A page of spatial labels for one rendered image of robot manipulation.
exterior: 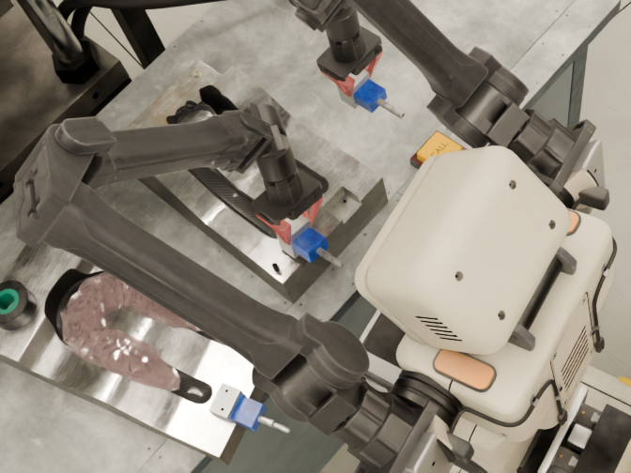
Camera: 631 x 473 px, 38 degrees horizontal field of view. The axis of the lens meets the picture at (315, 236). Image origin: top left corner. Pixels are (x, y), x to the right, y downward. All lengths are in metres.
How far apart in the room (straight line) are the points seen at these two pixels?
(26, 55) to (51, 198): 1.23
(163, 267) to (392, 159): 0.82
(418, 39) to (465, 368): 0.39
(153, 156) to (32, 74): 1.01
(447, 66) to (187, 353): 0.69
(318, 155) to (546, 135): 0.56
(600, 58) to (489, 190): 1.88
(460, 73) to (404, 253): 0.28
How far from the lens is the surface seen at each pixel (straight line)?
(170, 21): 3.20
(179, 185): 1.66
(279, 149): 1.37
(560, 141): 1.22
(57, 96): 2.07
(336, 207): 1.62
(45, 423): 1.70
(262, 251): 1.58
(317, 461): 2.22
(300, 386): 1.06
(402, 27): 1.11
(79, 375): 1.60
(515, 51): 1.86
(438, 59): 1.15
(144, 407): 1.55
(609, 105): 2.77
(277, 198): 1.43
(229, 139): 1.29
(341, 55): 1.55
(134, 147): 1.13
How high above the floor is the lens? 2.25
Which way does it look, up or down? 60 degrees down
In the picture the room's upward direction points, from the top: 22 degrees counter-clockwise
